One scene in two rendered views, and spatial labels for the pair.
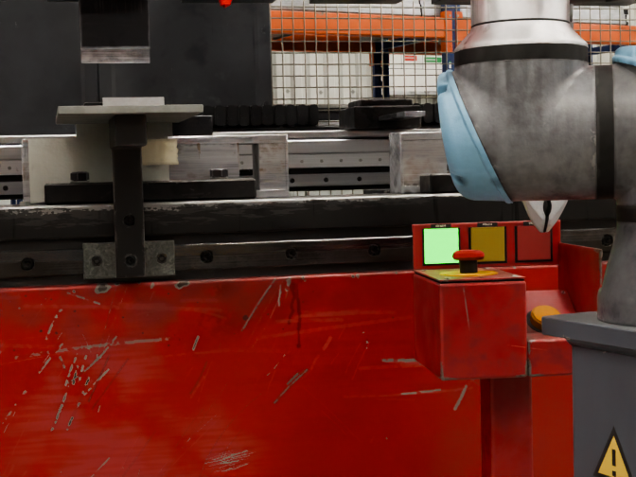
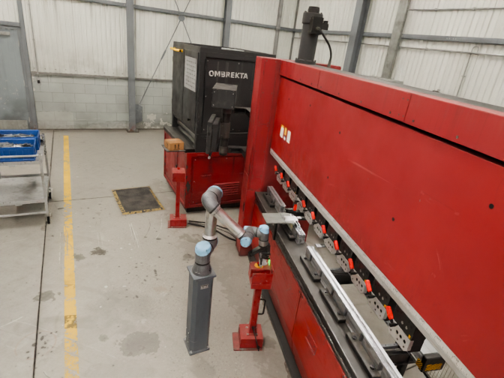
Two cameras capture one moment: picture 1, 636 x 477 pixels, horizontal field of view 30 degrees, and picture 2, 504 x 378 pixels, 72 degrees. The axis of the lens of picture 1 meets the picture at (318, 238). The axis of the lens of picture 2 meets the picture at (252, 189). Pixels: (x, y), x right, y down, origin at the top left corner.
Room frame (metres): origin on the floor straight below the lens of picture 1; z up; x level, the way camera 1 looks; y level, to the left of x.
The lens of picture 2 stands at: (1.23, -2.51, 2.43)
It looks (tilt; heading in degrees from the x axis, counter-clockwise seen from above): 23 degrees down; 87
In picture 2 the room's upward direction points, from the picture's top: 7 degrees clockwise
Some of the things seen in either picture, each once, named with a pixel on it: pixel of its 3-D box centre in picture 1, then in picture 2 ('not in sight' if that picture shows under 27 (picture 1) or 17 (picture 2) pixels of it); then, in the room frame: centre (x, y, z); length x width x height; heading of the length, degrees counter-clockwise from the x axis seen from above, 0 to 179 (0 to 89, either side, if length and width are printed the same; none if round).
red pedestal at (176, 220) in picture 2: not in sight; (178, 197); (0.45, 1.68, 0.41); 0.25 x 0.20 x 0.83; 13
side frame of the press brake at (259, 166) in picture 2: not in sight; (282, 166); (1.72, 1.28, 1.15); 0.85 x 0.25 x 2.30; 13
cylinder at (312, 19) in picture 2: not in sight; (315, 36); (1.77, 0.84, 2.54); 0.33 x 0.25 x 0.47; 103
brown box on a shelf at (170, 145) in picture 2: not in sight; (173, 144); (0.30, 2.01, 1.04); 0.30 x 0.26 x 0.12; 117
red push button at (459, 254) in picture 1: (468, 264); not in sight; (1.46, -0.19, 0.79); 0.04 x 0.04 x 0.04
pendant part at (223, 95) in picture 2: not in sight; (222, 124); (0.98, 1.41, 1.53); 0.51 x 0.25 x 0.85; 90
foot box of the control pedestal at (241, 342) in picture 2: not in sight; (247, 336); (1.45, -0.23, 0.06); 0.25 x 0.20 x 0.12; 7
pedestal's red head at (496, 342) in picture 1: (503, 295); (260, 271); (1.48, -0.23, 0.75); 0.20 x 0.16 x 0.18; 97
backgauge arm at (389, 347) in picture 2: not in sight; (417, 349); (2.44, -0.94, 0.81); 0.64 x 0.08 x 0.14; 13
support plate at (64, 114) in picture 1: (124, 114); (277, 217); (1.62, 0.26, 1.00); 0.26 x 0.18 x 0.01; 13
